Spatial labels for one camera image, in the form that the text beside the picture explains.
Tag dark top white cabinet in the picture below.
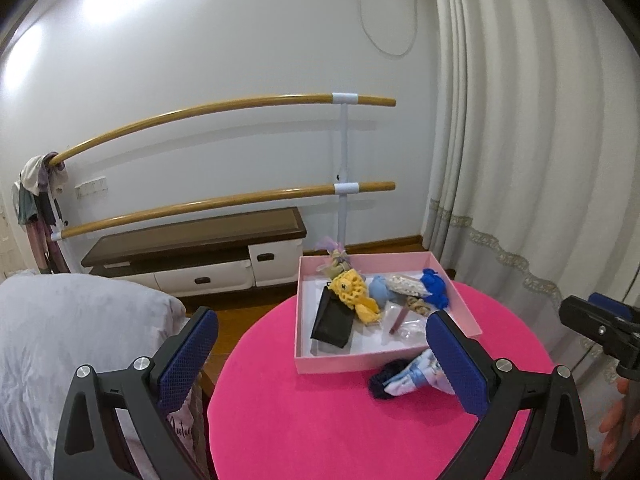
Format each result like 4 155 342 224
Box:
81 207 307 297

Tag cream curtain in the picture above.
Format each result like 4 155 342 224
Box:
418 0 640 361

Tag light blue cloth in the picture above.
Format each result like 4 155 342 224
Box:
368 275 393 309

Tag beige scrunchie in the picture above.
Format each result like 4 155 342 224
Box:
405 296 432 318

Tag white ballet bar stand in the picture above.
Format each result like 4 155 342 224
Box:
332 92 358 245

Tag beige purple sachet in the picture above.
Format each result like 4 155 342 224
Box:
316 236 352 280

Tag royal blue fuzzy cloth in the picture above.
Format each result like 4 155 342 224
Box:
420 269 449 310

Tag white wall socket strip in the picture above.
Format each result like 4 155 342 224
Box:
75 177 108 200

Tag lower wooden ballet bar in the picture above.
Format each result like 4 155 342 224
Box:
50 181 396 242

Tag yellow crocheted cloth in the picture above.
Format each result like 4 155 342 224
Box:
329 269 382 325

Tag air conditioner power cable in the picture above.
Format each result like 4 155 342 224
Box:
354 0 420 59

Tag black leather pouch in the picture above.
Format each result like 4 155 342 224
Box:
310 286 355 348

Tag person's hand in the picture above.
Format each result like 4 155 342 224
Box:
597 378 629 471

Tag clothes hanging on bar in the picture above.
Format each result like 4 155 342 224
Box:
12 152 70 274

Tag pink cardboard box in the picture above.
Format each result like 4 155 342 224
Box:
293 250 484 376

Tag grey white duvet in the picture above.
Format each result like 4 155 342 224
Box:
1 272 186 479

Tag round pink table mat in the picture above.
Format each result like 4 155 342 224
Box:
205 278 557 480

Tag blue white patterned cloth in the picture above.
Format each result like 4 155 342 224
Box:
383 348 454 396

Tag clear plastic bag maroon band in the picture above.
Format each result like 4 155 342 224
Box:
390 308 427 342

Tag upper wooden ballet bar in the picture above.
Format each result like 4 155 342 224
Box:
49 92 397 167

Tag wooden ballet bar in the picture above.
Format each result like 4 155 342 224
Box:
49 92 397 167
50 181 396 242

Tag cotton swab bag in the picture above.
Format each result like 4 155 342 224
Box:
385 274 430 298

